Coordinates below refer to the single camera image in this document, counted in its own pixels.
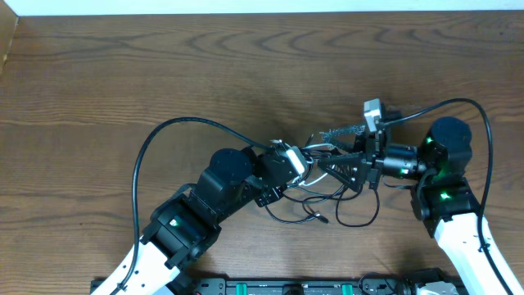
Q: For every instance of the wooden side panel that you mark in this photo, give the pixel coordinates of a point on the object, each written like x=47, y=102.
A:
x=8, y=23

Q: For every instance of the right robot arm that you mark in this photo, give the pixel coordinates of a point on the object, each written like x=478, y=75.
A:
x=441, y=196

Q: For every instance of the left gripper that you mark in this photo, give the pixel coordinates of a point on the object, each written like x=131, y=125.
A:
x=269, y=195

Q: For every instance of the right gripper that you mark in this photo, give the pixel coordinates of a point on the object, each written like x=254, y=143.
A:
x=368, y=163

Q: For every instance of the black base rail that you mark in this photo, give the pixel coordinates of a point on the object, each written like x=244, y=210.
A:
x=369, y=284

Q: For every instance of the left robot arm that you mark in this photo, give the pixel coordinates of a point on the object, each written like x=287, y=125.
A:
x=188, y=224

